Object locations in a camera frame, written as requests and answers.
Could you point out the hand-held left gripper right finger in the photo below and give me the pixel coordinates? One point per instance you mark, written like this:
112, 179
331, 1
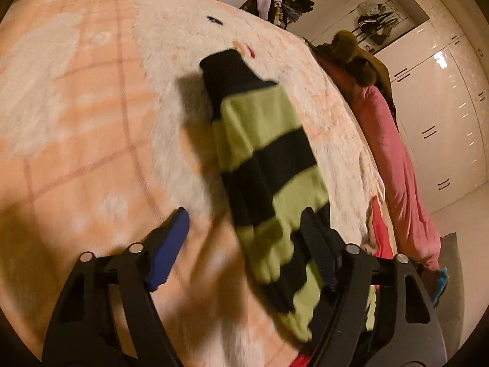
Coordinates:
320, 250

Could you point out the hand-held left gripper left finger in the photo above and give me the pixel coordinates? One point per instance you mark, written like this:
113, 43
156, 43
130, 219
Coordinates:
168, 248

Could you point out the green black striped sweater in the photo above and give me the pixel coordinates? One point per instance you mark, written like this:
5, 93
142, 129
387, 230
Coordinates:
259, 130

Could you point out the red printed blanket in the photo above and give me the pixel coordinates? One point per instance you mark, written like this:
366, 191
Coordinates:
380, 233

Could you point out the blue edged cushion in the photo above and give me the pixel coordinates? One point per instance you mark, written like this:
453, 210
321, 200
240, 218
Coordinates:
440, 285

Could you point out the grey floor mat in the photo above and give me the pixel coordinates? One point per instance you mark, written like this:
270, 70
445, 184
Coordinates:
450, 252

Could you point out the peach printed fleece blanket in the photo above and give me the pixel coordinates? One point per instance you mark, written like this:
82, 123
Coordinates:
76, 122

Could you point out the brown cloth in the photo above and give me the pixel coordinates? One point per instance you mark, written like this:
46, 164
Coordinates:
384, 76

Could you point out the white glossy wardrobe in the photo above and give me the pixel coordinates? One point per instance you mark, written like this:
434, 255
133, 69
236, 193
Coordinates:
439, 103

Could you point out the brown plush toy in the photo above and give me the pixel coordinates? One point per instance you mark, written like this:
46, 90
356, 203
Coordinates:
351, 57

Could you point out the black striped hanging bag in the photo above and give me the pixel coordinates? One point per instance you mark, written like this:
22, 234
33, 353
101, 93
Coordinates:
376, 23

